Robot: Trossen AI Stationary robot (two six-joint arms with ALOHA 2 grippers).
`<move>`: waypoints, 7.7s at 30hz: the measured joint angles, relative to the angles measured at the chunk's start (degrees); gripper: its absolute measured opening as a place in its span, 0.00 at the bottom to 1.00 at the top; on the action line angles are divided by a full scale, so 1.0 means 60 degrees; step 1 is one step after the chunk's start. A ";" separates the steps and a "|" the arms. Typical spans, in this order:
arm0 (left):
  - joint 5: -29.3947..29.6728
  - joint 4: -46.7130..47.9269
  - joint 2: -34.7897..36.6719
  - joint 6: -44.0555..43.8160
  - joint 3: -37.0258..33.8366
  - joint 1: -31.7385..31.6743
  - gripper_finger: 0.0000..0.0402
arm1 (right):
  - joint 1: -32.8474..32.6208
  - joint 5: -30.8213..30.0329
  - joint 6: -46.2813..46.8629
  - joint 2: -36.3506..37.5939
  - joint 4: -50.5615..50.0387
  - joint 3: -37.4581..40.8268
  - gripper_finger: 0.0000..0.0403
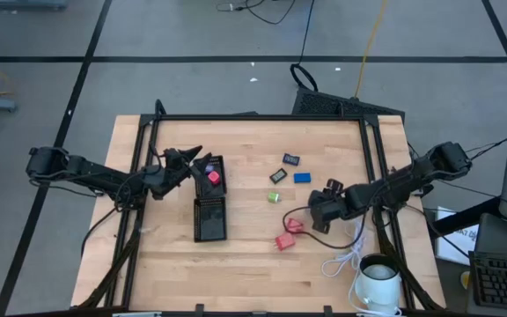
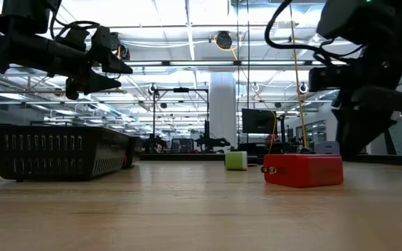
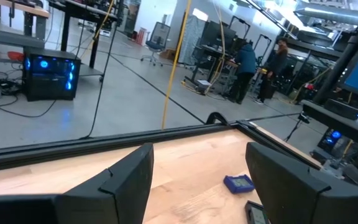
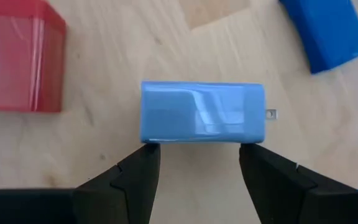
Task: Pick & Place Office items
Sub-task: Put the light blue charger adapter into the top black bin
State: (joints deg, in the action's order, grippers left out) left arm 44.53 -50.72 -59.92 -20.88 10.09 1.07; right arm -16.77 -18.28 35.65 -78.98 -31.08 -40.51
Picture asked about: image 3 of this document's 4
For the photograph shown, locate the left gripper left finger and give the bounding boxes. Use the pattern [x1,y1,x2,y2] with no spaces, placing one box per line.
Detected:
[0,142,155,224]

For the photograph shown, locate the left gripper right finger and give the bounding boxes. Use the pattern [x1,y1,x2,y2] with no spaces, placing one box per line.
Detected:
[246,142,358,224]

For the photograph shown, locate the black pocket device grey screen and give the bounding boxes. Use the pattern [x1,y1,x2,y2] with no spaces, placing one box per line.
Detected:
[244,200,272,224]

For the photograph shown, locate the mesh office chair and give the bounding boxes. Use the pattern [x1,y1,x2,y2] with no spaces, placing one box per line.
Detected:
[140,21,172,67]

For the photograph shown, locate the small computer blue light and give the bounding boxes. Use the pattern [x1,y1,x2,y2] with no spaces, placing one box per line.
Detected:
[316,128,344,154]

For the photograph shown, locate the black side desk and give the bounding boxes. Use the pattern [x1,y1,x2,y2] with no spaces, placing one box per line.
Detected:
[301,99,358,146]

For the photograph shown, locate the computer tower blue lights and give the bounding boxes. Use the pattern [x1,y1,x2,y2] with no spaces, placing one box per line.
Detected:
[22,49,82,103]

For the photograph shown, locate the black monitor stand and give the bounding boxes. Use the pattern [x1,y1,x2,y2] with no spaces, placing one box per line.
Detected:
[311,27,358,106]

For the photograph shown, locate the person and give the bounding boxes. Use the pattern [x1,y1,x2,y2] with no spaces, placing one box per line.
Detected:
[253,37,289,105]
[227,39,258,105]

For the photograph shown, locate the red bin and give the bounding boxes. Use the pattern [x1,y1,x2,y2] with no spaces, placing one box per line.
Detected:
[135,27,148,46]

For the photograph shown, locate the orange object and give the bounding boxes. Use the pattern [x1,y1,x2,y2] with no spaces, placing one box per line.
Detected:
[6,50,25,62]

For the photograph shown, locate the grey partition panel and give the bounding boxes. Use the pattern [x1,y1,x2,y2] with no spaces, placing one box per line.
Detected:
[178,14,210,67]

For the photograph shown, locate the black monitor workstation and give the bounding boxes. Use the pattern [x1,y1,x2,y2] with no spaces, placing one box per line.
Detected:
[191,15,251,94]

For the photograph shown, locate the wood top workbench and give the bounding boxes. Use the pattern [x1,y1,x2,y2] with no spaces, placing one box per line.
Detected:
[0,0,51,51]

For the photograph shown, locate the black workbench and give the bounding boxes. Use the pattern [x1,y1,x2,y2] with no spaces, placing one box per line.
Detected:
[47,0,119,70]

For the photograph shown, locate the black metal table frame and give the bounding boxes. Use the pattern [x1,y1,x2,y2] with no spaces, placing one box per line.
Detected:
[0,119,324,174]

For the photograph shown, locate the black hanging cable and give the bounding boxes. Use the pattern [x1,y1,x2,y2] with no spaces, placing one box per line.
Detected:
[81,0,122,140]

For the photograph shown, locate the black loop handle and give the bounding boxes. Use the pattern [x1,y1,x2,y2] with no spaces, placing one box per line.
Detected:
[204,111,230,126]

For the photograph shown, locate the yellow hanging cable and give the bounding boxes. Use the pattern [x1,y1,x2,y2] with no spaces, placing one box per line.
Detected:
[160,0,193,130]

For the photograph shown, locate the silver ceiling duct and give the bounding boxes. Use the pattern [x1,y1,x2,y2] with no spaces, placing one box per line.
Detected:
[293,0,358,26]

